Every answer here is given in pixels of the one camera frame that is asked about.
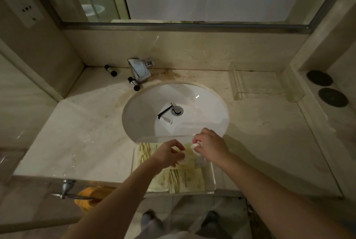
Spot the clear acrylic tray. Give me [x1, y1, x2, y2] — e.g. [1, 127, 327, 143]
[228, 62, 306, 104]

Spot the black round coaster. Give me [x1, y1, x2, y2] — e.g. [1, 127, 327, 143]
[306, 70, 334, 87]
[318, 88, 349, 108]

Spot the white sink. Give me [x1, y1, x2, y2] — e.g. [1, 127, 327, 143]
[121, 81, 230, 143]

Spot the person's left shoe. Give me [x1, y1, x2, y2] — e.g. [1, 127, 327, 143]
[140, 209, 162, 236]

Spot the person's right forearm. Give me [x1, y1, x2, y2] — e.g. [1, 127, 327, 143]
[211, 152, 356, 239]

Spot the person's right hand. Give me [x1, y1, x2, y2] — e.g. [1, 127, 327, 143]
[191, 127, 231, 167]

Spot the white wall socket panel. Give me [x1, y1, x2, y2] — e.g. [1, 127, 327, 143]
[0, 0, 44, 28]

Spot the chrome drain stopper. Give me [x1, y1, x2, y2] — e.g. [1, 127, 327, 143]
[171, 102, 184, 116]

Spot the transparent tray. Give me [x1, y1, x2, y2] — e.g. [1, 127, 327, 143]
[131, 134, 217, 195]

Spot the person's left forearm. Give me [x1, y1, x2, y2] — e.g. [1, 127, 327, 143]
[62, 161, 167, 239]

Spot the person's left hand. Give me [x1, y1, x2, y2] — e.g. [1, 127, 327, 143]
[150, 139, 186, 174]

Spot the black comb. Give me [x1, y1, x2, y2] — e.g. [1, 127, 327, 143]
[158, 105, 174, 120]

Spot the black-capped bottle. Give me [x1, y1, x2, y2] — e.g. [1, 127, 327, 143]
[104, 64, 118, 77]
[128, 77, 141, 91]

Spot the chrome towel rail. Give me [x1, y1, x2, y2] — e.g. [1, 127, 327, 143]
[51, 179, 98, 201]

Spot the chrome faucet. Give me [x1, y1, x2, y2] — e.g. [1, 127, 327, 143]
[127, 57, 154, 84]

